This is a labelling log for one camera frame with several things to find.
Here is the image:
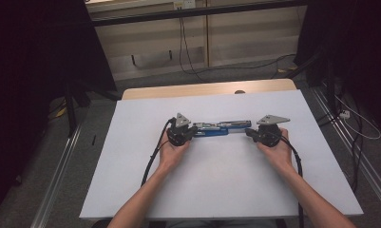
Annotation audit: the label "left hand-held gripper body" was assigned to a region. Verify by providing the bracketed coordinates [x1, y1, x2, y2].
[166, 112, 193, 147]

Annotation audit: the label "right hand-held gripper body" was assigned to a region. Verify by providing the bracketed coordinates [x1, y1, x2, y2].
[256, 114, 291, 148]

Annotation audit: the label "blue stapler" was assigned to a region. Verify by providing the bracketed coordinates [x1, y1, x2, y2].
[192, 119, 253, 139]

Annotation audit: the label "person's right hand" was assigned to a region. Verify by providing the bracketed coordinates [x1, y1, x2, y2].
[256, 126, 295, 175]

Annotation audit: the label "person's left hand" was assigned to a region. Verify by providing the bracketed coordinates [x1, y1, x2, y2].
[159, 134, 192, 174]

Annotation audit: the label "white table board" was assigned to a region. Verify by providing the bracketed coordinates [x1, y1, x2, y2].
[79, 89, 364, 220]

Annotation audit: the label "black metal stand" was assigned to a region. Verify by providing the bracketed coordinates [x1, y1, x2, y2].
[286, 47, 342, 127]
[63, 79, 120, 139]

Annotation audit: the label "beige wooden cabinet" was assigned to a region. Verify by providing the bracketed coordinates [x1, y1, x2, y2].
[85, 0, 308, 82]

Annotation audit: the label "person's grey trousers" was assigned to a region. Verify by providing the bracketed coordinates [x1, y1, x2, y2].
[165, 218, 277, 228]

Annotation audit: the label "black metal beam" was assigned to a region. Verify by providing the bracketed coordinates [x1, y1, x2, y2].
[90, 0, 310, 28]

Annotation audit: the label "narrow black curtain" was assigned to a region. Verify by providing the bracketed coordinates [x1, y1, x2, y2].
[294, 0, 381, 134]

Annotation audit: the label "wide black curtain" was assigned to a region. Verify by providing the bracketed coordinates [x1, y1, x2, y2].
[0, 0, 118, 222]

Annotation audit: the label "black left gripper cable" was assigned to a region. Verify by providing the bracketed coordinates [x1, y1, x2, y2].
[141, 117, 177, 188]

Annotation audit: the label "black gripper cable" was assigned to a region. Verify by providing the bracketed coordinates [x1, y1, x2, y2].
[277, 134, 305, 228]
[141, 117, 177, 188]

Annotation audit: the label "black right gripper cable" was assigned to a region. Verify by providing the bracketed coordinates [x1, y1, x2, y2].
[277, 134, 305, 228]

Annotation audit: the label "black floor cable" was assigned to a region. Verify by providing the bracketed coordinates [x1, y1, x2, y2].
[206, 52, 297, 80]

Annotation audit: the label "black hanging cable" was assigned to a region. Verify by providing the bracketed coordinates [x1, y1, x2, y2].
[178, 15, 208, 84]

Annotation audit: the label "black cable bundle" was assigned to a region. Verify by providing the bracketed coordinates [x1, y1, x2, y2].
[315, 91, 366, 193]

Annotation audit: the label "white cable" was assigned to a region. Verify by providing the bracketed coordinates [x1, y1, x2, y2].
[334, 94, 381, 141]

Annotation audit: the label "aluminium floor rail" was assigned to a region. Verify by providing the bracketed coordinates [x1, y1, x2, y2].
[30, 124, 83, 228]
[311, 86, 381, 207]

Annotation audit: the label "white wall socket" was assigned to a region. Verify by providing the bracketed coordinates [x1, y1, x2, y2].
[173, 0, 197, 10]

